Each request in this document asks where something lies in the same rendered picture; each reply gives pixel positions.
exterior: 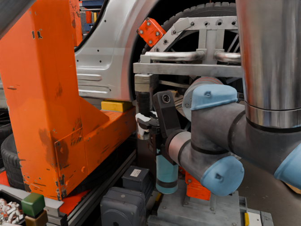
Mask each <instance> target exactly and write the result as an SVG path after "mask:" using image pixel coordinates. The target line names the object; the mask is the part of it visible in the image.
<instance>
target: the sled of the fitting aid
mask: <svg viewBox="0 0 301 226"><path fill-rule="evenodd" d="M163 196H164V193H161V192H159V194H158V195H157V198H156V200H155V203H154V205H153V208H152V210H151V212H150V214H149V217H148V219H147V221H146V226H189V225H186V224H182V223H178V222H174V221H170V220H167V219H163V218H159V217H157V210H158V208H159V205H160V203H161V201H162V198H163ZM239 207H240V219H241V226H249V215H248V209H247V202H246V197H242V196H239Z"/></svg>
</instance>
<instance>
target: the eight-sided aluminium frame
mask: <svg viewBox="0 0 301 226"><path fill-rule="evenodd" d="M232 22H235V25H232ZM206 23H208V24H207V25H205V24H206ZM218 23H222V24H221V25H220V26H219V25H218ZM193 24H194V26H193ZM217 28H225V30H238V25H237V16H227V17H191V18H189V17H187V18H179V20H178V21H177V22H176V23H174V24H173V26H172V27H171V28H170V29H169V31H168V32H167V33H166V34H165V35H164V36H163V37H162V38H161V39H160V40H159V42H158V43H157V44H156V45H155V46H154V47H153V48H152V49H151V50H150V52H167V51H168V50H169V49H170V48H171V47H172V46H173V45H174V44H175V43H176V42H177V41H178V39H179V38H180V37H181V36H182V35H183V34H184V33H185V32H186V31H199V29H207V30H217ZM150 111H153V110H152V91H151V92H150ZM231 155H232V156H234V157H235V158H236V159H237V160H239V159H241V157H239V156H237V155H235V154H233V153H231Z"/></svg>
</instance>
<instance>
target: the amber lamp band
mask: <svg viewBox="0 0 301 226"><path fill-rule="evenodd" d="M25 222H26V226H44V225H45V224H46V223H47V222H48V217H47V211H46V210H44V211H43V212H42V213H41V214H40V215H39V216H38V217H37V218H31V217H28V216H27V215H26V216H25Z"/></svg>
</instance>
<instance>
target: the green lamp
mask: <svg viewBox="0 0 301 226"><path fill-rule="evenodd" d="M21 206H22V210H23V213H25V214H28V215H31V216H36V215H37V214H38V213H39V212H40V211H41V210H42V209H43V208H45V206H46V205H45V200H44V195H41V194H38V193H35V192H32V193H30V194H29V195H28V196H27V197H26V198H24V199H23V200H22V201H21Z"/></svg>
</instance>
